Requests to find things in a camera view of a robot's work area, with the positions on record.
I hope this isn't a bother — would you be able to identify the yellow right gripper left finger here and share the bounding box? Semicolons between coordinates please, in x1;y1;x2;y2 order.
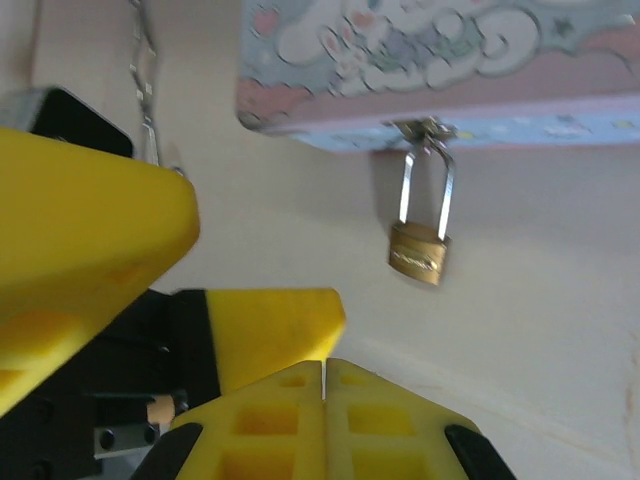
133;357;327;480

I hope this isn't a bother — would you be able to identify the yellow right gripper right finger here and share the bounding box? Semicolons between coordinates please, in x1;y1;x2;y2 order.
326;356;517;480

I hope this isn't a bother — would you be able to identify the brass padlock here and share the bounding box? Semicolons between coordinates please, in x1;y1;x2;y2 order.
387;146;458;289

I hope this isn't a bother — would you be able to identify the clear plastic wrapper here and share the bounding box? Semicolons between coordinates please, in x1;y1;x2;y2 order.
127;0;187;177

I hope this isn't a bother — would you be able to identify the light purple patterned pouch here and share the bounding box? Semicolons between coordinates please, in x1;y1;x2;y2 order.
234;0;640;154

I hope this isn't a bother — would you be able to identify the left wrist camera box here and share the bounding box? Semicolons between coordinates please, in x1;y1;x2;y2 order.
0;86;135;162

